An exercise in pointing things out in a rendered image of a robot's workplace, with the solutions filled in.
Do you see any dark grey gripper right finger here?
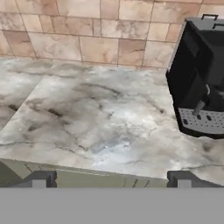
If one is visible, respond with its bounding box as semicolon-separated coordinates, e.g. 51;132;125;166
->
166;170;221;189

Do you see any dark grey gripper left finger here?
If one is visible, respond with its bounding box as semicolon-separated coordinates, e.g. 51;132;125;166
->
13;170;58;189

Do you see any olive green cabinet front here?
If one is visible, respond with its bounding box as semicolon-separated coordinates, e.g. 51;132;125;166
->
0;158;169;189

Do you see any black coffee machine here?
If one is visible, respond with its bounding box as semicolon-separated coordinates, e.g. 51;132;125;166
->
164;13;224;140

